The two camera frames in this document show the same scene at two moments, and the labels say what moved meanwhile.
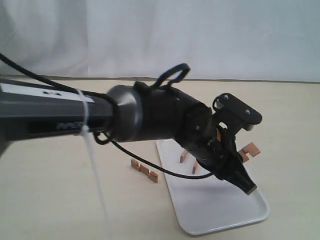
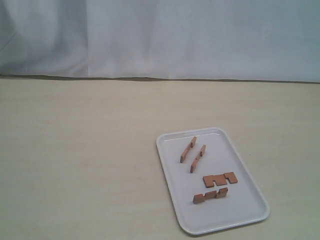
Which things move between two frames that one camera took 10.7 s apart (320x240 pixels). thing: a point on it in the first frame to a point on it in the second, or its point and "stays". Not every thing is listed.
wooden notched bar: [250, 148] to [219, 179]
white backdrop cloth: [249, 41] stays
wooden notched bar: [152, 176] to [201, 198]
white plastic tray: [208, 204] stays
